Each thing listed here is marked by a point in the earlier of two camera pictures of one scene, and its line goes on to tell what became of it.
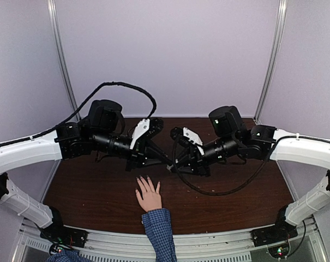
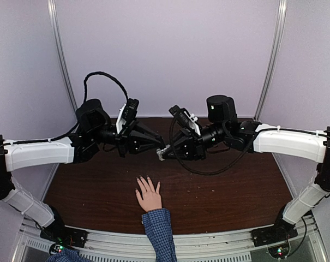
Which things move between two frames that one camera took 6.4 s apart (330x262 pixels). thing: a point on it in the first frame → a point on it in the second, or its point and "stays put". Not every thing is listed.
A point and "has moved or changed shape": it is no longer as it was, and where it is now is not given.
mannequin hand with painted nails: x=151 y=198 stays put
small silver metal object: x=169 y=167 has moved or changed shape
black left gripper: x=141 y=152 → x=125 y=142
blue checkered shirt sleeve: x=157 y=224 stays put
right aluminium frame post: x=282 y=6 stays put
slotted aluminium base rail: x=233 y=246 stays put
